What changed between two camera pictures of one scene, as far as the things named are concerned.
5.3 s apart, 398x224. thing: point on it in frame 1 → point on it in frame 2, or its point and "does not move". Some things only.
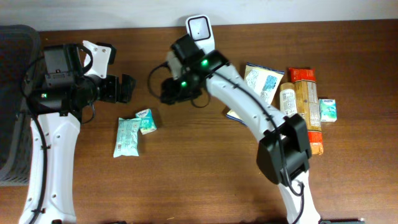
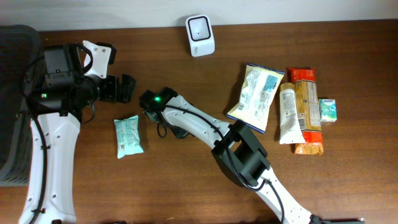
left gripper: [112, 88] does not move
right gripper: [170, 92] → [150, 112]
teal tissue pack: [328, 110] does not move
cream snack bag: [265, 81] does not move
